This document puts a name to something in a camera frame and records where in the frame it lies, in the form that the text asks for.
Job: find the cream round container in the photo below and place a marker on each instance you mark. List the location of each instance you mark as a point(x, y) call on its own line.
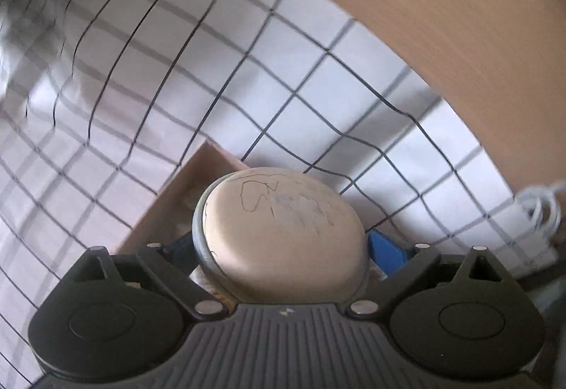
point(278, 234)

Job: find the white black checked tablecloth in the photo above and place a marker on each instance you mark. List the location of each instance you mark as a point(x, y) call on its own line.
point(265, 83)

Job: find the pink cardboard box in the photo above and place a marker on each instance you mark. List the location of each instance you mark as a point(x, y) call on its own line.
point(177, 194)

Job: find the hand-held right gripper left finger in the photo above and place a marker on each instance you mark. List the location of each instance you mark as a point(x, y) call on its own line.
point(181, 249)

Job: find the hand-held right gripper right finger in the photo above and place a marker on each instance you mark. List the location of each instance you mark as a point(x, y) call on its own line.
point(387, 254)

